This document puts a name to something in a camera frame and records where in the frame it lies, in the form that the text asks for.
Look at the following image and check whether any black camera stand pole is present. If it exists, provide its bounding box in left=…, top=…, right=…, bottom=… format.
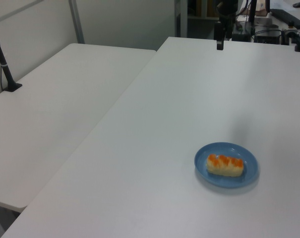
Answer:
left=0, top=20, right=23, bottom=93

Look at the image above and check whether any black electronics box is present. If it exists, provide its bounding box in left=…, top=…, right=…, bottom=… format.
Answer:
left=253, top=29, right=282, bottom=45

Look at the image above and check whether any bread loaf with orange topping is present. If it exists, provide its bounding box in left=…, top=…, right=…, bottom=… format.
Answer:
left=205, top=153, right=244, bottom=178

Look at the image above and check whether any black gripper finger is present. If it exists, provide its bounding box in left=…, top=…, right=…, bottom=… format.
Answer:
left=224, top=16, right=234, bottom=40
left=214, top=21, right=225, bottom=51

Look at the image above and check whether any black keyboard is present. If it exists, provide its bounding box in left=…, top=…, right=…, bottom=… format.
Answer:
left=269, top=8, right=300, bottom=28

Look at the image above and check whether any silver metal bracket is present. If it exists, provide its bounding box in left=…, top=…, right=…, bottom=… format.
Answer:
left=281, top=21, right=300, bottom=46

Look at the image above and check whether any blue round plate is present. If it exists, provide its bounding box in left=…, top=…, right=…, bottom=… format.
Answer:
left=194, top=141, right=260, bottom=189

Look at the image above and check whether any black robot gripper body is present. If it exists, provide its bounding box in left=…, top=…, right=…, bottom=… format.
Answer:
left=216, top=0, right=240, bottom=23

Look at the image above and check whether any black upright pole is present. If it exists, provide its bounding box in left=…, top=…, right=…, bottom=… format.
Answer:
left=248, top=0, right=257, bottom=25

